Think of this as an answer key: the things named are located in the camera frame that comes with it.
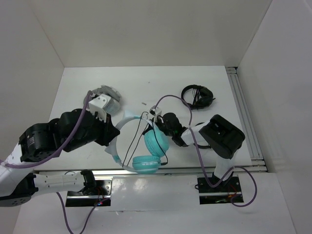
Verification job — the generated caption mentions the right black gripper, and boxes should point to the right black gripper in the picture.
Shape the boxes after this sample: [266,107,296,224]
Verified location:
[144,116,175,139]

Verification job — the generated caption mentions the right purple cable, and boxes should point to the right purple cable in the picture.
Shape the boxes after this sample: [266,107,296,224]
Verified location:
[153,95,258,208]

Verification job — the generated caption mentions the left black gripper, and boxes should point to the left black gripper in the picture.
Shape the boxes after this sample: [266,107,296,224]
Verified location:
[63,109,120,152]

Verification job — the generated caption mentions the teal white cat-ear headphones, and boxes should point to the teal white cat-ear headphones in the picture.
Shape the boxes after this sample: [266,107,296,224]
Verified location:
[105,111,169,175]

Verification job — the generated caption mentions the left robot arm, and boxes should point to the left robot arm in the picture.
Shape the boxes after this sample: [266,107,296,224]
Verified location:
[0,109,120,207]

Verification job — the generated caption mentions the black headband headphones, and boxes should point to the black headband headphones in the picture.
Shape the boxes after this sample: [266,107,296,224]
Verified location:
[195,122,211,150]

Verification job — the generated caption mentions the aluminium side rail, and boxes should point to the aluminium side rail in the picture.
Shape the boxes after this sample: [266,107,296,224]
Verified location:
[225,67,268,173]

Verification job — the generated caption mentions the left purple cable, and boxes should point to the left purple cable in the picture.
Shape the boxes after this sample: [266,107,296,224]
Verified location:
[0,90,108,232]

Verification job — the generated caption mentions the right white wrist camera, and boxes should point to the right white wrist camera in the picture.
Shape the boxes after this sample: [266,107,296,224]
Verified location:
[149,105,162,122]

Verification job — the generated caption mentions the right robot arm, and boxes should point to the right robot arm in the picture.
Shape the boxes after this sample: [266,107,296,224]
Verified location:
[156,113,245,191]

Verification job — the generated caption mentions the grey white headphones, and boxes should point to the grey white headphones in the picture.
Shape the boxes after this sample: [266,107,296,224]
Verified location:
[91,85,122,115]

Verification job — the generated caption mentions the purple cable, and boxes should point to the purple cable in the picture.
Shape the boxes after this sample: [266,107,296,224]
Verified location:
[0,90,108,232]
[153,95,258,208]

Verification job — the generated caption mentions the black wired headphones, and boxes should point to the black wired headphones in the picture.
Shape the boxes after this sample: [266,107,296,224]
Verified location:
[181,84,215,110]

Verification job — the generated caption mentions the aluminium front rail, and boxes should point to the aluminium front rail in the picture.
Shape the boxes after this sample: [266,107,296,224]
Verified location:
[36,165,268,176]

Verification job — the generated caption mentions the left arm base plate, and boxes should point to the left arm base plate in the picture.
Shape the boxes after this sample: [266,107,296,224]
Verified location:
[65,177,113,207]

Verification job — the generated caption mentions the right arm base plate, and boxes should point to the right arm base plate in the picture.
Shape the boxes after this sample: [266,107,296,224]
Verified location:
[195,176,244,205]

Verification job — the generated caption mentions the thin black headphone cable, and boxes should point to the thin black headphone cable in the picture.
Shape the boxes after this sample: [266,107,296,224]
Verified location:
[121,111,169,169]

